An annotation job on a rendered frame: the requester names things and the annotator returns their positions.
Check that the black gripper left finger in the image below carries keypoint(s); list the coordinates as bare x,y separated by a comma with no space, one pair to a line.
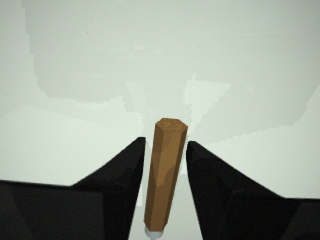
98,207

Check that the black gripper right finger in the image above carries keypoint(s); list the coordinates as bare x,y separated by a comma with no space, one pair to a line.
231,206

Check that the brown hexagonal wooden handle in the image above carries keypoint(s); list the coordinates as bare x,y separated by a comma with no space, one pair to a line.
168,144

